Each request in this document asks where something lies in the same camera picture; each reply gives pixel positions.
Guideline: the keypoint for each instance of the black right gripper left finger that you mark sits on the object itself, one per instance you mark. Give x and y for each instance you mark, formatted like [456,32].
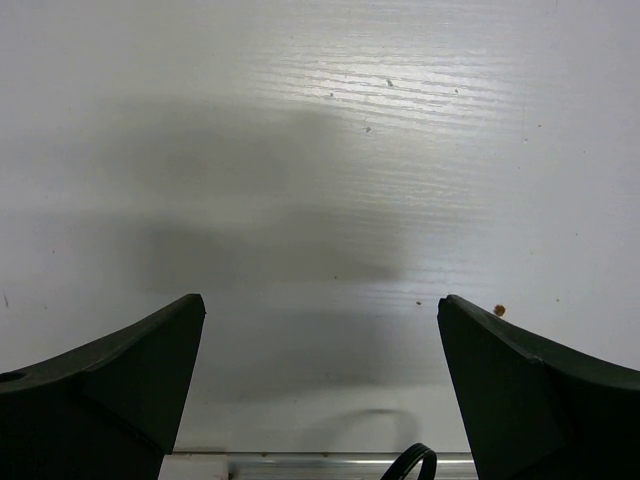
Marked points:
[110,409]

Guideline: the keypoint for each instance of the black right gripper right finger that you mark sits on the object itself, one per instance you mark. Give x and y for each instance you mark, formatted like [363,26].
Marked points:
[533,408]

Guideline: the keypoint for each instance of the aluminium table frame rail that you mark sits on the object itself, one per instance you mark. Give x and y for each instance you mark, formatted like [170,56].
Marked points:
[206,465]

